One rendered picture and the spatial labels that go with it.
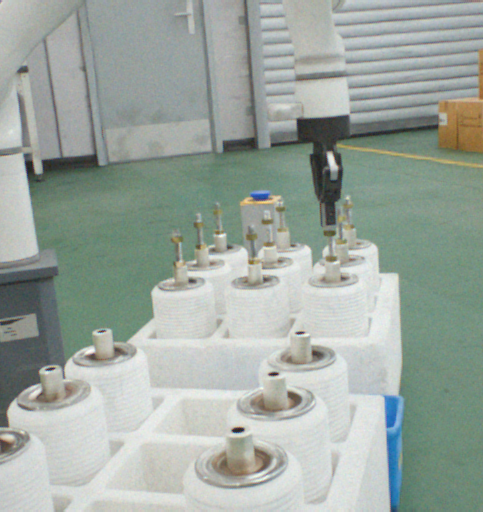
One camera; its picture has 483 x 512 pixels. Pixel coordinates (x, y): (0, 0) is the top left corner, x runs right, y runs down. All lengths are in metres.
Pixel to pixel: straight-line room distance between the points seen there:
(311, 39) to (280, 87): 5.35
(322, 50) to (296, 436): 0.56
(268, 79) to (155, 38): 0.94
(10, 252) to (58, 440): 0.50
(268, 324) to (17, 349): 0.39
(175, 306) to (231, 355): 0.11
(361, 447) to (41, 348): 0.62
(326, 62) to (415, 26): 5.83
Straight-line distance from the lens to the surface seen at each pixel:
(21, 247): 1.25
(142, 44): 6.26
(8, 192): 1.24
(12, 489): 0.72
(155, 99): 6.26
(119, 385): 0.90
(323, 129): 1.09
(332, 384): 0.83
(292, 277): 1.27
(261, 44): 6.37
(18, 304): 1.25
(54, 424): 0.80
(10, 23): 1.21
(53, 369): 0.83
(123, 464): 0.84
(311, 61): 1.09
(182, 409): 0.98
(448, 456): 1.20
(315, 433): 0.73
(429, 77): 6.96
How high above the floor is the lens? 0.55
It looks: 13 degrees down
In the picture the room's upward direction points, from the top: 5 degrees counter-clockwise
